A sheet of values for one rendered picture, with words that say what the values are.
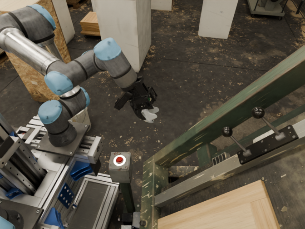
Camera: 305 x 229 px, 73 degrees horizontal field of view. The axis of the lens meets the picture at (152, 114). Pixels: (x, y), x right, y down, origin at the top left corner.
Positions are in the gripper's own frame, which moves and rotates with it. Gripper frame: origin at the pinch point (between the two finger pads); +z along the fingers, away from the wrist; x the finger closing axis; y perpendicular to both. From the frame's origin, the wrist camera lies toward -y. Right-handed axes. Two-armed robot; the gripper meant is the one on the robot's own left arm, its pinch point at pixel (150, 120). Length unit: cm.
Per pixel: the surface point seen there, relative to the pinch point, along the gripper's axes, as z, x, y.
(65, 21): -20, 277, -247
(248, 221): 23.9, -28.0, 31.1
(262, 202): 20.2, -23.6, 36.1
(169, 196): 36.7, -15.6, -4.6
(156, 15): 78, 434, -145
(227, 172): 21.6, -12.4, 25.5
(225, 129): 4.8, -5.9, 28.9
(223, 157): 22.7, -4.9, 24.0
